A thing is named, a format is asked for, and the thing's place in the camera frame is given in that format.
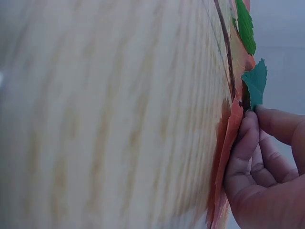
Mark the bright green serrated leaf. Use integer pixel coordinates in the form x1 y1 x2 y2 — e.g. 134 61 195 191
234 0 257 56

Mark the pale orange yellow leaf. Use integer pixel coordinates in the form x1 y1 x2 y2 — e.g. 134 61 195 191
227 21 257 98

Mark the orange red leaf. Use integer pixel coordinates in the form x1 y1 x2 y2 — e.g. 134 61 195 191
206 94 245 229

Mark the teal green serrated leaf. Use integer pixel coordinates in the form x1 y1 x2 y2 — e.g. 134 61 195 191
241 58 268 112

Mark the thin brown stem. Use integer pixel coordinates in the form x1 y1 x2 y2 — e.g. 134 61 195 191
213 0 238 97

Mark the person's right hand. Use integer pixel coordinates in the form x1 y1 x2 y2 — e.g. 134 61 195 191
223 104 305 229

